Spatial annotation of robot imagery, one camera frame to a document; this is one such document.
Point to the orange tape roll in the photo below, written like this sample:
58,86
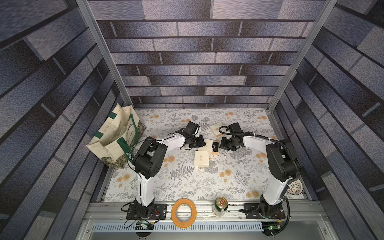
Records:
183,213

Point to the cream drawer jewelry box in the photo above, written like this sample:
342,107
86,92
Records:
201,159

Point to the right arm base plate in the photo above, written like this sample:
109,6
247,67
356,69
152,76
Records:
254,211

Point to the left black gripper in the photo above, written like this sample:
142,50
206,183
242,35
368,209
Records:
201,143

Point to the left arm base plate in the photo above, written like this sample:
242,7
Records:
152,212

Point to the perforated metal cable tray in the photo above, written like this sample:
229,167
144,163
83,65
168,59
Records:
199,227

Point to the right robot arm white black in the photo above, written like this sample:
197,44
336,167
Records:
282,161

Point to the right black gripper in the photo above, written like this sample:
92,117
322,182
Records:
227,143

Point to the green drink can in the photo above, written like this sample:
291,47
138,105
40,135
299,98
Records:
220,206

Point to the cream green tote bag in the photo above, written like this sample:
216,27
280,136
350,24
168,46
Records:
117,136

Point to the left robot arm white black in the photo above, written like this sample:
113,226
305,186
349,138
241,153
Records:
150,156

